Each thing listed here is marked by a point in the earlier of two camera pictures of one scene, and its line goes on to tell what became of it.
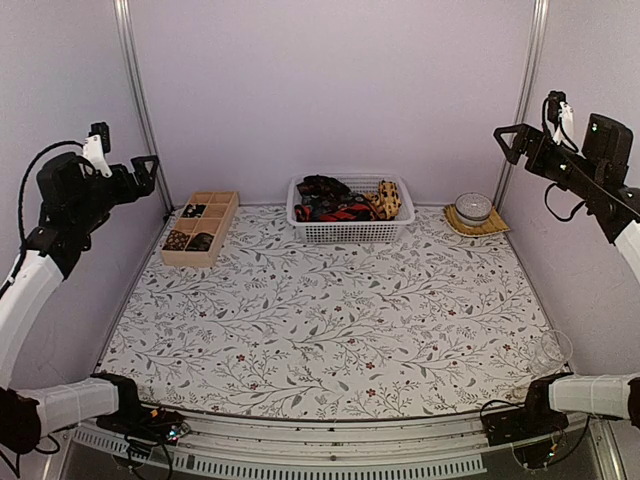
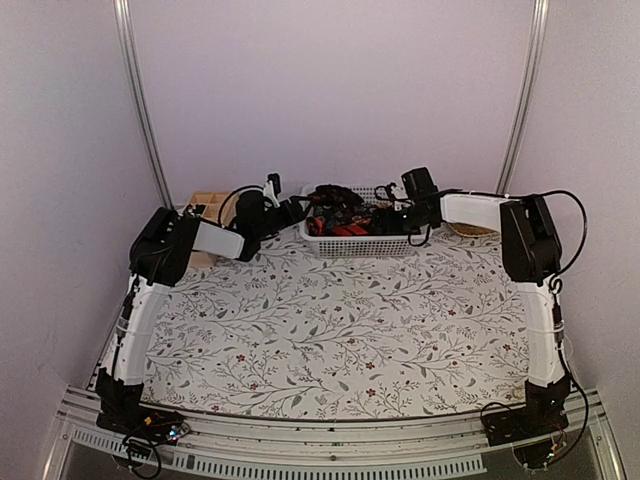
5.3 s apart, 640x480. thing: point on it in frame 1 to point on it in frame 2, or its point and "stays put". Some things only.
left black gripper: x=146 y=181 to x=300 y=214
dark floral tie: x=324 y=198 to x=338 y=216
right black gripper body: x=547 y=166 to x=406 y=224
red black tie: x=346 y=213 to x=322 y=228
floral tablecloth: x=438 y=322 stays put
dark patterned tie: x=323 y=187 to x=328 y=195
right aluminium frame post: x=539 y=16 stays put
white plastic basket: x=355 y=231 to x=368 y=196
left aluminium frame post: x=125 y=18 stays put
